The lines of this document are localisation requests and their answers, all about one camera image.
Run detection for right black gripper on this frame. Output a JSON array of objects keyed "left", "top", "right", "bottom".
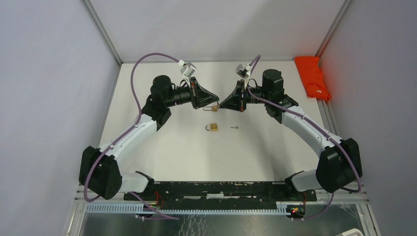
[{"left": 220, "top": 79, "right": 270, "bottom": 113}]

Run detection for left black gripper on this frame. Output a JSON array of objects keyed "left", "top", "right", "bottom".
[{"left": 165, "top": 77, "right": 219, "bottom": 110}]

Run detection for brass padlock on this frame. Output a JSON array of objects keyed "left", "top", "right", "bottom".
[
  {"left": 203, "top": 105, "right": 218, "bottom": 112},
  {"left": 205, "top": 123, "right": 218, "bottom": 132}
]

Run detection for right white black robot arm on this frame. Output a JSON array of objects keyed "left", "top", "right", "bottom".
[{"left": 219, "top": 65, "right": 362, "bottom": 201}]

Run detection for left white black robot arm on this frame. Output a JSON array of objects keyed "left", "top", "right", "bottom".
[{"left": 79, "top": 75, "right": 219, "bottom": 201}]

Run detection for orange folded cloth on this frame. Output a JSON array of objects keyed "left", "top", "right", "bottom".
[{"left": 294, "top": 56, "right": 331, "bottom": 102}]

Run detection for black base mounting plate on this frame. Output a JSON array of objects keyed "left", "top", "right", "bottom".
[{"left": 139, "top": 181, "right": 317, "bottom": 210}]

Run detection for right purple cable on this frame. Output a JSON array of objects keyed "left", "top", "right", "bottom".
[{"left": 246, "top": 55, "right": 363, "bottom": 220}]

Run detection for purple cable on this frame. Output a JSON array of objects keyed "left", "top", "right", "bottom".
[
  {"left": 246, "top": 55, "right": 363, "bottom": 220},
  {"left": 84, "top": 53, "right": 183, "bottom": 220}
]

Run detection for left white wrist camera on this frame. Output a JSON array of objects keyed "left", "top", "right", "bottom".
[{"left": 178, "top": 59, "right": 196, "bottom": 85}]

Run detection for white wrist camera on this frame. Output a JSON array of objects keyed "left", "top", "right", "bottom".
[
  {"left": 236, "top": 63, "right": 252, "bottom": 87},
  {"left": 178, "top": 59, "right": 196, "bottom": 85}
]

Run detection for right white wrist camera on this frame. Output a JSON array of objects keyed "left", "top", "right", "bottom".
[{"left": 236, "top": 63, "right": 252, "bottom": 87}]

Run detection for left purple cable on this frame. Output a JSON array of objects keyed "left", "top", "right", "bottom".
[{"left": 84, "top": 53, "right": 183, "bottom": 220}]

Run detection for white slotted cable duct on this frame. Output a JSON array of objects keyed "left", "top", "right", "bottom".
[{"left": 86, "top": 203, "right": 291, "bottom": 216}]

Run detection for aluminium frame rails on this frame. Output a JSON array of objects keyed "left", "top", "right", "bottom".
[{"left": 317, "top": 100, "right": 364, "bottom": 194}]

